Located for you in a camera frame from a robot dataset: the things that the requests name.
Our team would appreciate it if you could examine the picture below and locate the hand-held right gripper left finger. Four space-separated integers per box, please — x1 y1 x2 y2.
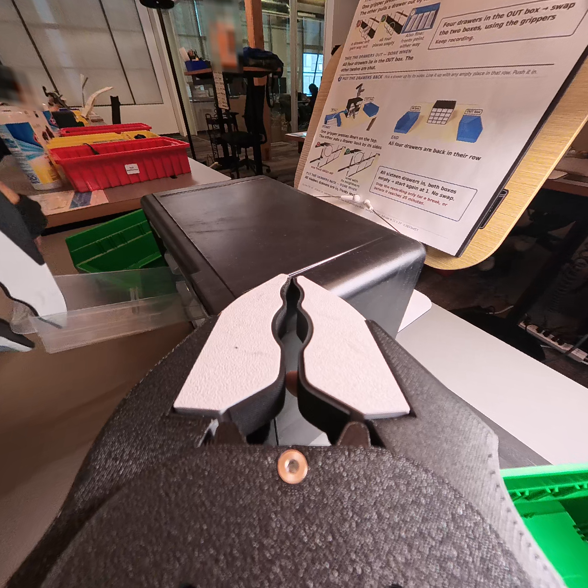
173 274 292 432

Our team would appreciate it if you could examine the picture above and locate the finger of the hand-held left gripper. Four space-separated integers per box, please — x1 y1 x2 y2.
0 231 68 319
0 318 36 354

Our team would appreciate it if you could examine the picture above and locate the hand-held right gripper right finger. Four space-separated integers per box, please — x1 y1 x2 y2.
293 275 412 421

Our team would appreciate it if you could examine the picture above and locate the clear plastic drawer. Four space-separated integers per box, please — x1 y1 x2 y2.
11 266 207 354

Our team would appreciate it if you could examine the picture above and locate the green plastic bin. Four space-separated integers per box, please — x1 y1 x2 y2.
66 209 168 276
500 463 588 588

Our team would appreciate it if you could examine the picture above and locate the black drawer cabinet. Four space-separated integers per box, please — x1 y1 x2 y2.
141 175 427 341

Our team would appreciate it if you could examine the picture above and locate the pale desk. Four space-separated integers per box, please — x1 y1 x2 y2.
0 220 588 511

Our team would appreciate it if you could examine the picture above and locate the paper with blue tape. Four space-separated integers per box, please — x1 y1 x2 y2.
30 189 109 217

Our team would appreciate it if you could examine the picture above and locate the bank of clear drawers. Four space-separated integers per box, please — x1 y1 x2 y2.
163 248 208 322

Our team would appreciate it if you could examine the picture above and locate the yellow plastic tray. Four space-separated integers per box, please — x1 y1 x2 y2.
46 130 161 150

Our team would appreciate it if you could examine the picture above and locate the red plastic tray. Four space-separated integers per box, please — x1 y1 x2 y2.
59 122 152 138

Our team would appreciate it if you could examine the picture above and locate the red ribbed labelled tray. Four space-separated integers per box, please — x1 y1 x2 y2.
47 137 192 194

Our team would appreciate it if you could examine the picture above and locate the white power strip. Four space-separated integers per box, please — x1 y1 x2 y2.
519 321 588 364

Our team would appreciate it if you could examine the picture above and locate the hanging paper sign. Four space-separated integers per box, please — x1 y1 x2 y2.
212 71 230 111

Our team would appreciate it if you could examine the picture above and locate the instruction sheet on board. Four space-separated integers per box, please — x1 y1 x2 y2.
294 43 588 272

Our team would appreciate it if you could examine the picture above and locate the black office chair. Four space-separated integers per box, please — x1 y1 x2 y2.
206 83 272 179

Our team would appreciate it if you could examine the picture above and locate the black floor lamp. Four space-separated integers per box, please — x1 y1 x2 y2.
138 0 196 150

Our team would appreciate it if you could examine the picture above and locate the printed instruction sheet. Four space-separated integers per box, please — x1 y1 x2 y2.
296 0 588 257

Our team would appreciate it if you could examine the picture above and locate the dark blue backpack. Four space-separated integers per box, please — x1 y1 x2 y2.
241 46 283 76

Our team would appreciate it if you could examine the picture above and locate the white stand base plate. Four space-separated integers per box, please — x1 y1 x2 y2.
397 289 432 332

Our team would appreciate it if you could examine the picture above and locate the elastic cord with white beads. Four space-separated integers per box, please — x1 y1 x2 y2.
315 193 382 214

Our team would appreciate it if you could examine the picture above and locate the black board bracket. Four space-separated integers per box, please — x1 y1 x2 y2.
478 188 510 229

